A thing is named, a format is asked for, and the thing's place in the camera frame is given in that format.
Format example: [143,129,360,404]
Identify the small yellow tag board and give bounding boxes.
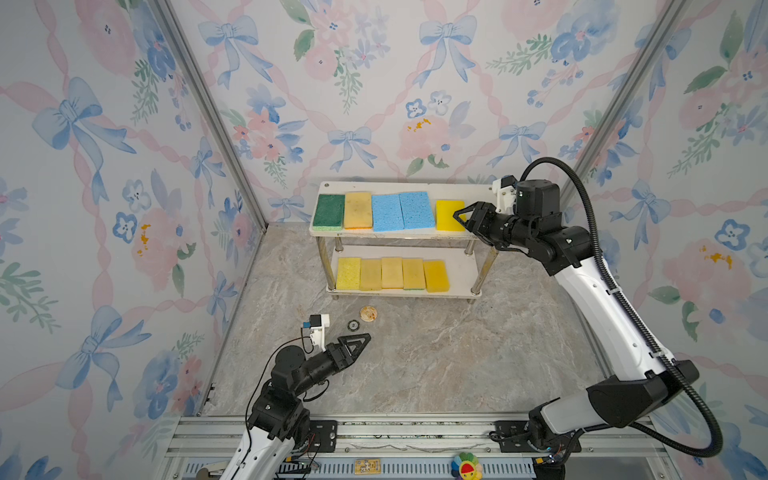
[354,459,383,476]

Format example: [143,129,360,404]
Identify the colourful round toy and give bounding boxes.
[450,452,483,480]

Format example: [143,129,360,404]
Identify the aluminium right corner post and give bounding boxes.
[573,0,691,181]

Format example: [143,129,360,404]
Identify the black corrugated cable conduit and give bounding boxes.
[518,156,724,459]

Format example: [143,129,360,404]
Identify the bright yellow cellulose sponge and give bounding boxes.
[336,257,362,291]

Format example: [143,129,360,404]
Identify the pale yellow sponge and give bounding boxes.
[343,192,373,230]
[360,259,383,291]

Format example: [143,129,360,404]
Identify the white two-tier metal shelf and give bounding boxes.
[309,181,497,303]

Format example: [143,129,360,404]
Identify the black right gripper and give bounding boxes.
[452,203,535,255]

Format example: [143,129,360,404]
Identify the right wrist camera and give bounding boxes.
[491,175,518,214]

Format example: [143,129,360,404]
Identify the bright yellow foam sponge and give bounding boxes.
[435,200,465,232]

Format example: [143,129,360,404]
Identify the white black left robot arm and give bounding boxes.
[221,333,372,479]

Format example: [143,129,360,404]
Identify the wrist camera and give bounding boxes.
[300,314,330,355]
[491,175,518,214]

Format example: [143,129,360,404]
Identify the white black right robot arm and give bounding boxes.
[451,177,701,454]

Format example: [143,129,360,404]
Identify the yellow orange-backed sponge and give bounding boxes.
[381,257,404,289]

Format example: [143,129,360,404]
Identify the yellow green-backed sponge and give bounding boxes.
[402,258,426,290]

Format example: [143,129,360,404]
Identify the green scouring sponge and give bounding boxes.
[312,194,345,231]

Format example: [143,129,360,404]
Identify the aluminium corner post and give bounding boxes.
[573,0,691,181]
[148,0,268,234]

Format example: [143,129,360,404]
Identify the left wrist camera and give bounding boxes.
[300,314,330,355]

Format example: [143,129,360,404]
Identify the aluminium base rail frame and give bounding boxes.
[152,374,682,480]

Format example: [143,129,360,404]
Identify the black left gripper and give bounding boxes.
[290,334,367,400]

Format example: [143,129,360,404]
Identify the aluminium left corner post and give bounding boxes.
[148,0,268,234]

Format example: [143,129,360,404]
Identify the blue sponge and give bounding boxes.
[372,194,404,232]
[398,191,436,230]

